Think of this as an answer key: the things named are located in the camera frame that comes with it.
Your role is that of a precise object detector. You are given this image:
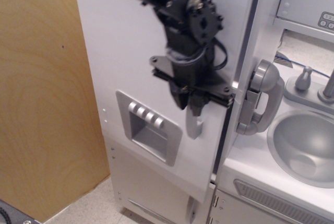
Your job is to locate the white lower freezer door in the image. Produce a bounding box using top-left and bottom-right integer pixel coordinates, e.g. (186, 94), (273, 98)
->
(105, 138), (216, 223)

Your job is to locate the silver ice dispenser panel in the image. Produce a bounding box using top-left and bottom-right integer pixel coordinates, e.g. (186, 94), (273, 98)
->
(116, 90), (183, 167)

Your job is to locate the silver door hinge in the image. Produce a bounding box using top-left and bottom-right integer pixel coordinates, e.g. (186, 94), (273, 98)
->
(212, 195), (219, 207)

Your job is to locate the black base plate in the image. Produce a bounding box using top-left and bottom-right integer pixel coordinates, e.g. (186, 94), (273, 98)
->
(1, 200), (40, 224)

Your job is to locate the grey toy faucet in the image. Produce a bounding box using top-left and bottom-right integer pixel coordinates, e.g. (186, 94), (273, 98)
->
(283, 66), (333, 114)

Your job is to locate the grey toy telephone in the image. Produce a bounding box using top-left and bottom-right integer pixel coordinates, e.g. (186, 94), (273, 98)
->
(236, 60), (285, 136)

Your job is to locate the white toy fridge door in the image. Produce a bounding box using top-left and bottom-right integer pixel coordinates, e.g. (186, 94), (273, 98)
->
(71, 0), (258, 204)

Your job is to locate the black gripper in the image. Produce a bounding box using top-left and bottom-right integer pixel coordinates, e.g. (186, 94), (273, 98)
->
(150, 49), (233, 116)

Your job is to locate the silver toy sink basin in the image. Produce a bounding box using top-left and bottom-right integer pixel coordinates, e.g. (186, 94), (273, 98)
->
(267, 110), (333, 188)

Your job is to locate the grey toy microwave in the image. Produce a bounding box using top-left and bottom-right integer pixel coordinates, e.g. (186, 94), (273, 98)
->
(274, 0), (333, 42)

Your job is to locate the wooden plywood board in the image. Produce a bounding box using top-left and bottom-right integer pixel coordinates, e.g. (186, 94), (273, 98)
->
(1, 0), (109, 221)

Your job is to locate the blue cable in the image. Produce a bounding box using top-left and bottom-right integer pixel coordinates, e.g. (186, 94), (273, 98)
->
(274, 54), (333, 78)

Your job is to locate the silver fridge door handle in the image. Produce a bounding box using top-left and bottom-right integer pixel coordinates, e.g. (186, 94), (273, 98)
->
(186, 105), (203, 139)

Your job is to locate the silver lower door handle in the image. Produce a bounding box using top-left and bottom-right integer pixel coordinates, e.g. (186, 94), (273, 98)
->
(185, 196), (198, 223)

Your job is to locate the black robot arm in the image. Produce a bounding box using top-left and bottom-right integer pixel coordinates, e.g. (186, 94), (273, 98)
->
(141, 0), (233, 116)

